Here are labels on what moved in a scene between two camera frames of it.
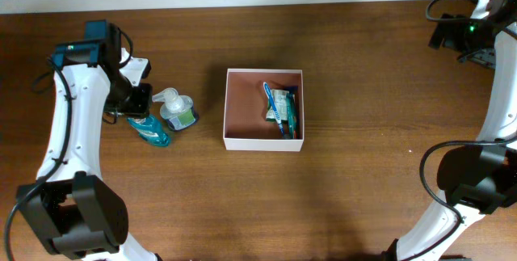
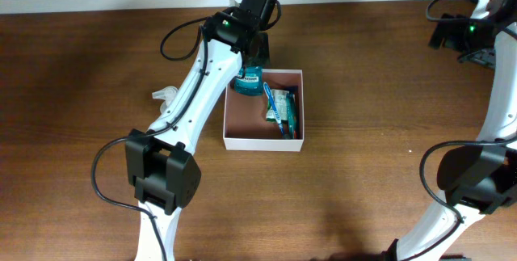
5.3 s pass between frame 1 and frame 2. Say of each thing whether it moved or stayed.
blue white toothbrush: stayed
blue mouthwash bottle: moved
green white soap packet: stayed
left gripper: moved
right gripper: stayed
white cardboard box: stayed
